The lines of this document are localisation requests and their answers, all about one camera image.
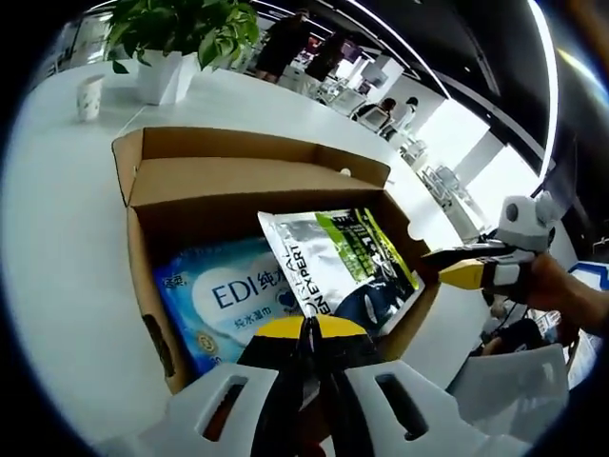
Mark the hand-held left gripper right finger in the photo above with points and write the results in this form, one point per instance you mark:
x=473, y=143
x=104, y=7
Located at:
x=352, y=352

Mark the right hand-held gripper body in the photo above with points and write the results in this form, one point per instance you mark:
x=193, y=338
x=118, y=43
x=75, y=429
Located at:
x=528, y=228

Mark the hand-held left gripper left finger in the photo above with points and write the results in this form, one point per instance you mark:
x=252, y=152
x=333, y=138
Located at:
x=271, y=362

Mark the large blue wet wipes pack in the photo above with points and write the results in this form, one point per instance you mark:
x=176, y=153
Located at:
x=214, y=300

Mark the silver green foil pouch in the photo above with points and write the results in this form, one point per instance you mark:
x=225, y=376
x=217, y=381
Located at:
x=342, y=266

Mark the brown cardboard shoe box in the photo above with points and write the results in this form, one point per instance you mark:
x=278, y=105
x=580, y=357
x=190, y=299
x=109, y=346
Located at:
x=214, y=181

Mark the person's right hand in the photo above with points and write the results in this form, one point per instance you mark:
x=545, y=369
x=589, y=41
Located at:
x=556, y=285

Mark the white mesh office chair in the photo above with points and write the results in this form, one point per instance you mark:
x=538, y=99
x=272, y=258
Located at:
x=514, y=385

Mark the white ceiling light strip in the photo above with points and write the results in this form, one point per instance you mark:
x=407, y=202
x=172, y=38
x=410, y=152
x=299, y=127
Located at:
x=547, y=71

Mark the white paper cup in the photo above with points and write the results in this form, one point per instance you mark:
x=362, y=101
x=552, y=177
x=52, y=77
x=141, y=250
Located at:
x=90, y=97

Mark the green potted plant white pot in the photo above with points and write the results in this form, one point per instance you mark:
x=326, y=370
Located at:
x=181, y=28

